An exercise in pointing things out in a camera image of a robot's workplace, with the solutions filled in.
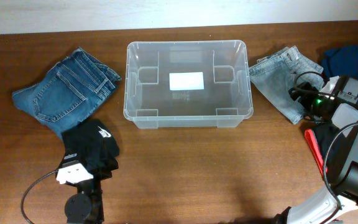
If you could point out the white label in bin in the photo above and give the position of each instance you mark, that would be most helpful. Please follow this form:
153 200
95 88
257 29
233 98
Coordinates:
186 81

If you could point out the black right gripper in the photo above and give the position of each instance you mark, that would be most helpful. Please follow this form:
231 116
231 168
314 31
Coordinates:
306 100

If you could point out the black Nike garment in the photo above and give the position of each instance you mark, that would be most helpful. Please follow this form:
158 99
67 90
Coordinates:
91 144

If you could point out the black garment with red trim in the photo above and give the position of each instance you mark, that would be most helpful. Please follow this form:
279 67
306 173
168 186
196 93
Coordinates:
319 138

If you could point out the clear plastic storage bin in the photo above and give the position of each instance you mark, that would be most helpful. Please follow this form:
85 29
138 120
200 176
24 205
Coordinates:
225 101

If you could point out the light blue jeans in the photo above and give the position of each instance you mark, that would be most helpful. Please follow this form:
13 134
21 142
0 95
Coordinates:
275 74

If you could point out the dark blue folded jeans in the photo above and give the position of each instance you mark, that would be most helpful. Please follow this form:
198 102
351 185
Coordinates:
71 91

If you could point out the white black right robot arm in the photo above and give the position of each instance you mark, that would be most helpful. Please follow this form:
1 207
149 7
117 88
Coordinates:
339 193

